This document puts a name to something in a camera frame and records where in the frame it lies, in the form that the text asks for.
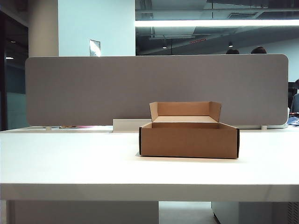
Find seated person in grey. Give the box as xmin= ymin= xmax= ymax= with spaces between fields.
xmin=290 ymin=78 xmax=299 ymax=115

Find dark glass door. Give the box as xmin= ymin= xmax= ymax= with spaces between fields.
xmin=0 ymin=10 xmax=29 ymax=131

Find brown cardboard box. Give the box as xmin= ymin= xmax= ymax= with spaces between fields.
xmin=138 ymin=101 xmax=240 ymax=159

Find white cable tray box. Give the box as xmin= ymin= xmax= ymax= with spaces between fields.
xmin=112 ymin=118 xmax=152 ymax=134

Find pink and orange desk items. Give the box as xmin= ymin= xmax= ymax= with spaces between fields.
xmin=59 ymin=125 xmax=94 ymax=129

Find grey fabric desk divider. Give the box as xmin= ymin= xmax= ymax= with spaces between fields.
xmin=25 ymin=54 xmax=290 ymax=128

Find long white ceiling light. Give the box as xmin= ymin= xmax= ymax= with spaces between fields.
xmin=135 ymin=19 xmax=299 ymax=28

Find framed wall poster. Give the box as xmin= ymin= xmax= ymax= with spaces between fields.
xmin=89 ymin=39 xmax=101 ymax=57

